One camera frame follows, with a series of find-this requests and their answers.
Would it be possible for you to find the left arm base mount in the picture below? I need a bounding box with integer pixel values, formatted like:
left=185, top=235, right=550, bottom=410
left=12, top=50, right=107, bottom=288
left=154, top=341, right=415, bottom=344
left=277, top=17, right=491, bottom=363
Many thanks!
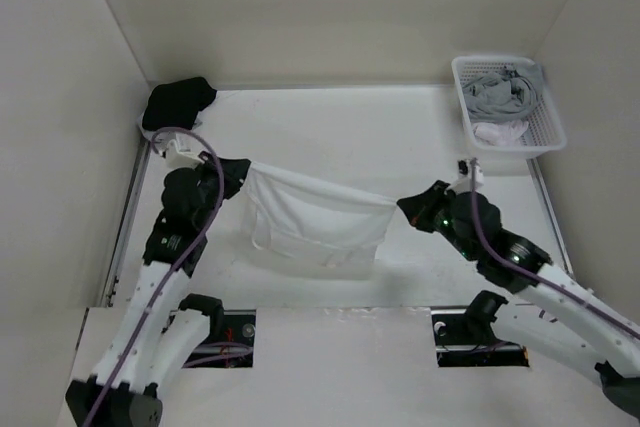
left=184, top=310, right=257, bottom=369

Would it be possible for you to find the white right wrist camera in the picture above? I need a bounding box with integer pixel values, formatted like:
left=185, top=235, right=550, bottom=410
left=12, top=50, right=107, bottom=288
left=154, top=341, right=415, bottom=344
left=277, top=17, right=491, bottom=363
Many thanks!
left=447, top=158, right=484, bottom=194

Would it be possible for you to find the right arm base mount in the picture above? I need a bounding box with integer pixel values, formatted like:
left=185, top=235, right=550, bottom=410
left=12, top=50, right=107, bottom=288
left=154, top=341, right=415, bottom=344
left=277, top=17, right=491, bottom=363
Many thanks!
left=431, top=291, right=529, bottom=368

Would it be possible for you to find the pale pink tank top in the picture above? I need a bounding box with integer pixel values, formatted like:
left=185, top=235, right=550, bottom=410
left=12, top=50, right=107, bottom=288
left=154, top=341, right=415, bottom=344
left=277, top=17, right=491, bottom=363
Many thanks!
left=472, top=120, right=529, bottom=147

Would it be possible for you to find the grey tank top in basket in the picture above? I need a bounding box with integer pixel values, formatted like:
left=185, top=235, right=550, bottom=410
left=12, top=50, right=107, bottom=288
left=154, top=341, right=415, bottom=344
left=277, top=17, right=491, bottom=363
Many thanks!
left=462, top=64, right=544, bottom=124

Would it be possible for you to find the white plastic laundry basket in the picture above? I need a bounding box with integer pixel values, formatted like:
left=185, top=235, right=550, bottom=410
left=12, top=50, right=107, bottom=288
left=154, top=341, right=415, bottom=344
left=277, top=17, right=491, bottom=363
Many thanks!
left=451, top=55, right=567, bottom=160

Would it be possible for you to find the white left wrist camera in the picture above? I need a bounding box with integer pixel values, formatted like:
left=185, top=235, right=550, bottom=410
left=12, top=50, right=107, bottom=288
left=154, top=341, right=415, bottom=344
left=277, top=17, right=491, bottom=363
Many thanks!
left=151, top=132, right=204, bottom=169

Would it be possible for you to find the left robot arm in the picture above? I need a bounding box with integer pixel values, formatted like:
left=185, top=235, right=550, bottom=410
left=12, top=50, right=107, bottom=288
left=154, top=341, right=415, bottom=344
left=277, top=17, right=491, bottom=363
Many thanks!
left=65, top=152, right=251, bottom=426

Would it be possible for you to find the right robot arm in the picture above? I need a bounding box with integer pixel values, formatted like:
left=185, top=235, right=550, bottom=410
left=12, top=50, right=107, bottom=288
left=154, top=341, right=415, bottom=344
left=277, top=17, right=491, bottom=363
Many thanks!
left=397, top=181, right=639, bottom=417

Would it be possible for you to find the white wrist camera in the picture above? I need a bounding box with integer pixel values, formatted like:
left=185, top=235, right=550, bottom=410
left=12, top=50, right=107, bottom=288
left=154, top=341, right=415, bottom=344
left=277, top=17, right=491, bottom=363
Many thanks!
left=151, top=132, right=204, bottom=169
left=447, top=158, right=484, bottom=194

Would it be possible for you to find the folded grey tank top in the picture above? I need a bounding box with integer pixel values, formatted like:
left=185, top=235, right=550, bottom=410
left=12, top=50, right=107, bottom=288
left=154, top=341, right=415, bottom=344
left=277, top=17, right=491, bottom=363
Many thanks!
left=136, top=114, right=202, bottom=144

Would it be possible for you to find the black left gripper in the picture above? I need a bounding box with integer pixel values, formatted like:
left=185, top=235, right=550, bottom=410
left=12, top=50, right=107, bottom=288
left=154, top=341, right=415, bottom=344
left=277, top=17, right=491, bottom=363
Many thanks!
left=193, top=151, right=252, bottom=227

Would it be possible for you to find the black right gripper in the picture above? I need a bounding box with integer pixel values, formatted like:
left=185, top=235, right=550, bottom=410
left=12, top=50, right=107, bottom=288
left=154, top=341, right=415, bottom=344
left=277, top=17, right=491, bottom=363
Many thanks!
left=397, top=179, right=477, bottom=260

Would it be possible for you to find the folded black tank top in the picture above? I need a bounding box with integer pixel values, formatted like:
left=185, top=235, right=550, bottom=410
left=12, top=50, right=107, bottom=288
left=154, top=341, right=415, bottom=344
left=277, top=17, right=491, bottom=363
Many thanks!
left=140, top=77, right=217, bottom=132

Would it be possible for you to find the white tank top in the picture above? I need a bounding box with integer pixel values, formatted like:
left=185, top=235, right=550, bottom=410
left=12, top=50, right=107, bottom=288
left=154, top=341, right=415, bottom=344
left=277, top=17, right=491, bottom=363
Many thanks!
left=242, top=162, right=396, bottom=280

